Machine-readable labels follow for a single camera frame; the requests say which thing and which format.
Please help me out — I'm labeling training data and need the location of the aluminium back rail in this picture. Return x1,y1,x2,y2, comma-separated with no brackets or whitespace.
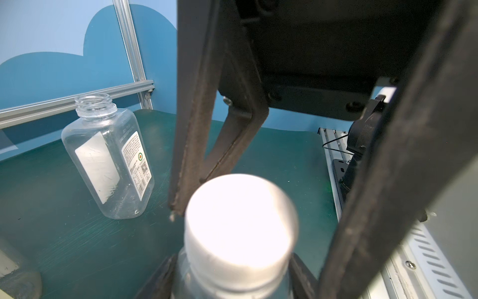
1,80,154,129

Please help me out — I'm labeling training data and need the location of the round clear plastic bottle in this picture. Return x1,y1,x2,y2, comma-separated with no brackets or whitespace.
171,248,294,299

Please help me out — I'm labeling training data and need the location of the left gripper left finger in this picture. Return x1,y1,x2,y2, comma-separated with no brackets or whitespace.
168,1,222,216

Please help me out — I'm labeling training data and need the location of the right aluminium frame post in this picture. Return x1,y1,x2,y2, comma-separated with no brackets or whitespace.
113,0,154,110

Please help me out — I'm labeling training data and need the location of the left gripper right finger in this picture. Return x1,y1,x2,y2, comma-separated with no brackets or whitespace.
316,1,478,299

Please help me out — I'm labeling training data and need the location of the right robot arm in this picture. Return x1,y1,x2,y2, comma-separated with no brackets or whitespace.
174,1,442,203

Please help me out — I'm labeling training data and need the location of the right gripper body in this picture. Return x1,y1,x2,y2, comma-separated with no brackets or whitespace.
218,1,441,121

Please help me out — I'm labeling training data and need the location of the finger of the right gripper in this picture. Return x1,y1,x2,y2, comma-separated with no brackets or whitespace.
200,87,269,183

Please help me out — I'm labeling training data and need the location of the square clear plastic bottle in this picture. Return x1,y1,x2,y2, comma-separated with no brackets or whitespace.
61,93,154,219

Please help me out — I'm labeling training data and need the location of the tall clear labelled bottle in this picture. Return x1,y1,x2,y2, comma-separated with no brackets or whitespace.
1,239,42,299

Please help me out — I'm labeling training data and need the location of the white bottle cap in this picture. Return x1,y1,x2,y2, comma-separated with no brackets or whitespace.
183,173,299,292

